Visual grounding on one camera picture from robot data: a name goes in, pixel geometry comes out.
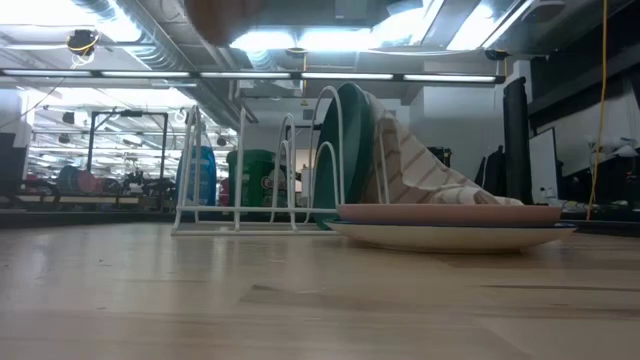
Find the green plate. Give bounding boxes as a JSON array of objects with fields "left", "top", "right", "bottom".
[{"left": 312, "top": 82, "right": 376, "bottom": 231}]

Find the pink plate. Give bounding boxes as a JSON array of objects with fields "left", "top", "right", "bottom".
[{"left": 335, "top": 202, "right": 564, "bottom": 229}]

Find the green detergent container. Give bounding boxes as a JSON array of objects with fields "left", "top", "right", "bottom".
[{"left": 225, "top": 148, "right": 291, "bottom": 209}]

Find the beige striped dish cloth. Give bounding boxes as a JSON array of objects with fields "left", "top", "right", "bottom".
[{"left": 359, "top": 92, "right": 524, "bottom": 207}]

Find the blue dish soap pouch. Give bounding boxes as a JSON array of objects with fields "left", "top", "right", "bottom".
[{"left": 174, "top": 144, "right": 219, "bottom": 207}]

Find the long overhead light bar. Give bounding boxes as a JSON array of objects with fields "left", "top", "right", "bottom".
[{"left": 0, "top": 67, "right": 507, "bottom": 85}]

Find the cream plate with blue pattern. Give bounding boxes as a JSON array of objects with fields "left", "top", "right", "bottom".
[{"left": 323, "top": 218, "right": 579, "bottom": 254}]

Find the white board panel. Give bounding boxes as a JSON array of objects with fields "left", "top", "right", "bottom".
[{"left": 528, "top": 126, "right": 559, "bottom": 204}]

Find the white wire dish rack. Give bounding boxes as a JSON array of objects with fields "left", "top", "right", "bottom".
[{"left": 171, "top": 84, "right": 396, "bottom": 237}]

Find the black upright post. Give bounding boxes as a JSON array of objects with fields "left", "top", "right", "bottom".
[{"left": 502, "top": 76, "right": 534, "bottom": 205}]

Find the black metal frame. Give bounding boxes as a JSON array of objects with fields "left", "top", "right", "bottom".
[{"left": 87, "top": 109, "right": 170, "bottom": 176}]

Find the black overhead camera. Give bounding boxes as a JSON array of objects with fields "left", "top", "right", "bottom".
[{"left": 66, "top": 28, "right": 100, "bottom": 56}]

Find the yellow hanging cable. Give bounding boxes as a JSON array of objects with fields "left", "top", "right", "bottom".
[{"left": 585, "top": 0, "right": 609, "bottom": 221}]

